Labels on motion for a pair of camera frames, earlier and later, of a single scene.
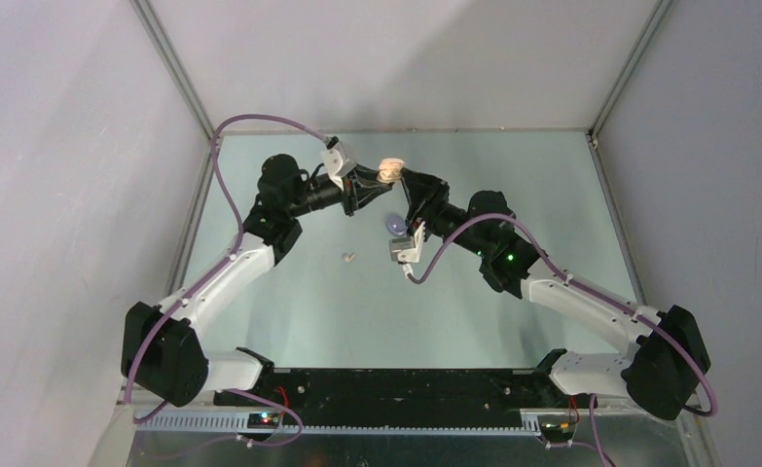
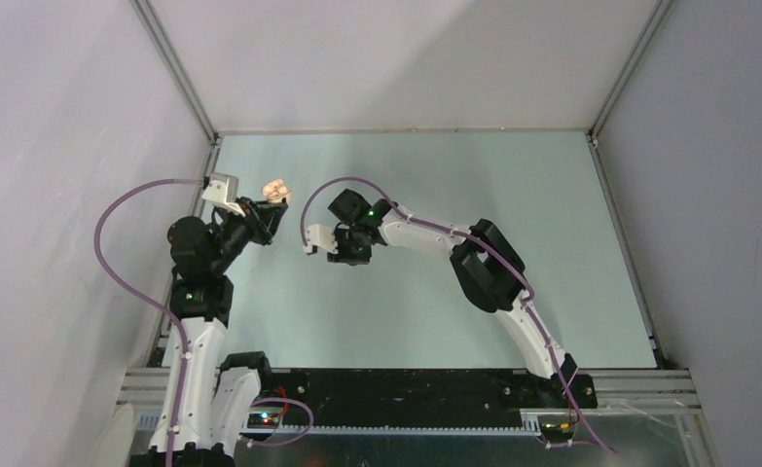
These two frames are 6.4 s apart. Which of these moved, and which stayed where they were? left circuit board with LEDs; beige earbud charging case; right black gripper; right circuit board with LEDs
Moved: beige earbud charging case; right black gripper
Stayed: left circuit board with LEDs; right circuit board with LEDs
